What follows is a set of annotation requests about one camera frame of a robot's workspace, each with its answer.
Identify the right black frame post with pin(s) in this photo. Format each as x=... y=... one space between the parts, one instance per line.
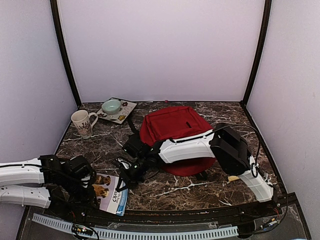
x=259 y=51

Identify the white slotted cable duct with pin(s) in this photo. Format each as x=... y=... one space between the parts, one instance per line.
x=121 y=231

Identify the teal bowl on plate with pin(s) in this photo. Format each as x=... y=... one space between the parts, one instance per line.
x=111 y=106

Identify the black frame post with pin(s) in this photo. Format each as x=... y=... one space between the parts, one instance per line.
x=259 y=51
x=63 y=51

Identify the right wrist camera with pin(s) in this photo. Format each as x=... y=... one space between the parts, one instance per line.
x=123 y=163

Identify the blue dog picture book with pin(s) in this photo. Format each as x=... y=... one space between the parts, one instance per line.
x=108 y=198

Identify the square floral ceramic plate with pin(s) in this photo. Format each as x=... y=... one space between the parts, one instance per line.
x=126 y=108

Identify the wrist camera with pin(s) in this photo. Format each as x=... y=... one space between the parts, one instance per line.
x=87 y=181
x=123 y=163

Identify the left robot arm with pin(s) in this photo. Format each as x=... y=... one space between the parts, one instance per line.
x=32 y=182

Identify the white floral ceramic mug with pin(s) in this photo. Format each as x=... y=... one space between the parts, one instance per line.
x=84 y=122

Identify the yellow pink pastel highlighter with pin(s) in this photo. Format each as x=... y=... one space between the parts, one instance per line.
x=233 y=178

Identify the left black frame post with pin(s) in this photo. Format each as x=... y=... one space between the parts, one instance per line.
x=63 y=51

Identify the red student backpack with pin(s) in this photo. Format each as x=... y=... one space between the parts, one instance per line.
x=177 y=137

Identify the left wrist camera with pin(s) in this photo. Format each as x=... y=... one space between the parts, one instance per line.
x=87 y=181

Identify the black front rail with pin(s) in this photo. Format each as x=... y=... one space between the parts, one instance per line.
x=239 y=214

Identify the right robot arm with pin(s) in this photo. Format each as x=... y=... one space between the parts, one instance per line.
x=222 y=143

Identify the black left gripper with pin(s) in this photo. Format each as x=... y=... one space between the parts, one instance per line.
x=87 y=200

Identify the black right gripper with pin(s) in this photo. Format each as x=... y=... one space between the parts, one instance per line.
x=131 y=179

